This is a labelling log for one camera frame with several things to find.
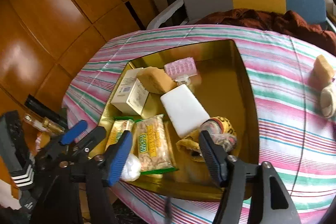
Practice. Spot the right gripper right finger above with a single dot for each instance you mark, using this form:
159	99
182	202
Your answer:
215	158

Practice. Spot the dark red blanket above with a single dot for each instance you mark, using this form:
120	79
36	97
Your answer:
289	23

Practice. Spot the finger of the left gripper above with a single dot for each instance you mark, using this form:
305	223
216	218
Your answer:
90	141
73	132

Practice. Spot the peanut snack packet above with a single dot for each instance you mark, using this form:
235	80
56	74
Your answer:
153	147

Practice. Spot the white sock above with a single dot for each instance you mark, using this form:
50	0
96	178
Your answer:
327	101

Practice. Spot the cream cardboard box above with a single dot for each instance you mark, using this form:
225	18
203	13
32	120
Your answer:
130	96

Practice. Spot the brown sponge in tray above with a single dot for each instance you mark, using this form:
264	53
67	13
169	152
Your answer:
156	80

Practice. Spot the white foam block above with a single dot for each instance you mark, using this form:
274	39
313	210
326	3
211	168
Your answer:
184	110

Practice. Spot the gold square tray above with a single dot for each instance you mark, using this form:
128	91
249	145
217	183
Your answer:
221	88

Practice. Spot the striped bed sheet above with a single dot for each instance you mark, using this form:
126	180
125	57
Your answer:
294	135

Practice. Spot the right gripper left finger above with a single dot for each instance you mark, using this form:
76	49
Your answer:
115	159

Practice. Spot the white bed rail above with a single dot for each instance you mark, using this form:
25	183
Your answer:
165	15

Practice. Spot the glass perfume bottle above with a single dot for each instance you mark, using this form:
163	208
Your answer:
46	125

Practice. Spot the brown sponge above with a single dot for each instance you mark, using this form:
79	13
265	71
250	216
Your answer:
156	80
323	70

